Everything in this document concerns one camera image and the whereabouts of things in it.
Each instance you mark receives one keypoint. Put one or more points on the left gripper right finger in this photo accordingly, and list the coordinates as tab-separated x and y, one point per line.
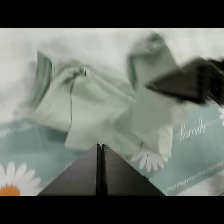
125	178

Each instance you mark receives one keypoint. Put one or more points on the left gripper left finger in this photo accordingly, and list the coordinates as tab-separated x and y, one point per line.
80	178

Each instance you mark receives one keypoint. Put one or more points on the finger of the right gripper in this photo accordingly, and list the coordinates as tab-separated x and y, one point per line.
185	83

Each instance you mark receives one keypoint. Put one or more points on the pale green shirt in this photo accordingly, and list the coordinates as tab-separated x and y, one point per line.
100	106

